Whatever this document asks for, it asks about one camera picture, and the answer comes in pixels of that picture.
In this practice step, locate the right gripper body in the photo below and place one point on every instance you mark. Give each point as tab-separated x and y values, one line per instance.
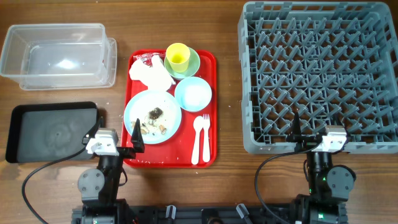
306	145

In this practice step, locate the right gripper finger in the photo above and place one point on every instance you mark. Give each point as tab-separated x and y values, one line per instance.
336	120
295	134

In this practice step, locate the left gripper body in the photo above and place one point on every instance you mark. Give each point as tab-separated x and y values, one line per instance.
125	152

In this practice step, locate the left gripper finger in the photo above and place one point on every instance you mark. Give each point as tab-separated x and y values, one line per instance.
91	133
136	138

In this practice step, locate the light blue plate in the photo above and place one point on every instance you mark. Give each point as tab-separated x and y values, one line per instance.
148	100

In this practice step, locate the food scraps and rice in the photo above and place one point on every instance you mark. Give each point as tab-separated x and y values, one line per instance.
151	122

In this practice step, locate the white plastic spoon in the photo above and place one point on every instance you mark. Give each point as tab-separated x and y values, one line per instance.
198	126

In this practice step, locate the white napkin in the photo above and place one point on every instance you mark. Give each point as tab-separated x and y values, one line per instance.
155	77

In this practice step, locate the white plastic fork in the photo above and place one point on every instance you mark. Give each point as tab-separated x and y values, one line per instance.
206	143

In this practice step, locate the red snack wrapper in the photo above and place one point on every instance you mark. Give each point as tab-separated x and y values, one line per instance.
147	57

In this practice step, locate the yellow plastic cup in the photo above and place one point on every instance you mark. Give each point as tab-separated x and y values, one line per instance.
178	55

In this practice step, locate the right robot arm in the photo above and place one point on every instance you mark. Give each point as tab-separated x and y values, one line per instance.
329	185

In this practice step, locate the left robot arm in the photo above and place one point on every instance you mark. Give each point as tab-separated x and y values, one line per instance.
99	186

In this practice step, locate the black food waste tray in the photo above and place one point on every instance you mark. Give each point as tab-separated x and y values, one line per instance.
48	132

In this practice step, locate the grey dishwasher rack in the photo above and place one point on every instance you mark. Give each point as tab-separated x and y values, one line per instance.
318	60

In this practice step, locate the clear plastic waste bin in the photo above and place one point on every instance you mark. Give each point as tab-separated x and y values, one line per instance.
59	56

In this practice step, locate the red serving tray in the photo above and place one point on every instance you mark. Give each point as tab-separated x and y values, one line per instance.
176	152

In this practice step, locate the light blue bowl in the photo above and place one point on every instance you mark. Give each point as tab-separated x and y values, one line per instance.
193	94

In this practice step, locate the green saucer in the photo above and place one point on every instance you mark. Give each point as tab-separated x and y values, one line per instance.
193	66

